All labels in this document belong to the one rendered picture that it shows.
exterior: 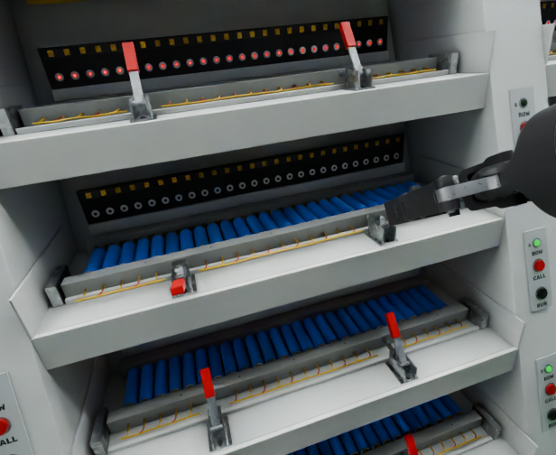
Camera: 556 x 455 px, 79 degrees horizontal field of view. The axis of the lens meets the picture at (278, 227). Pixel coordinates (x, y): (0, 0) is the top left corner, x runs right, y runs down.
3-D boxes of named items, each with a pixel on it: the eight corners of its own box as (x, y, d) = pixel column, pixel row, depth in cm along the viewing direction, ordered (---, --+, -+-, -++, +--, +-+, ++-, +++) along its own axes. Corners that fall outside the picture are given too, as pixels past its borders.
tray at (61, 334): (499, 246, 50) (512, 184, 46) (47, 370, 37) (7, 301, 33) (412, 200, 67) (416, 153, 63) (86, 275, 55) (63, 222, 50)
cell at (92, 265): (108, 257, 49) (100, 281, 44) (95, 260, 49) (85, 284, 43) (104, 246, 48) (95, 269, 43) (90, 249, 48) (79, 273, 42)
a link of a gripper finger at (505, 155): (533, 201, 24) (519, 205, 23) (425, 223, 34) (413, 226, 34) (518, 148, 24) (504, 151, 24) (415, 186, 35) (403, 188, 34)
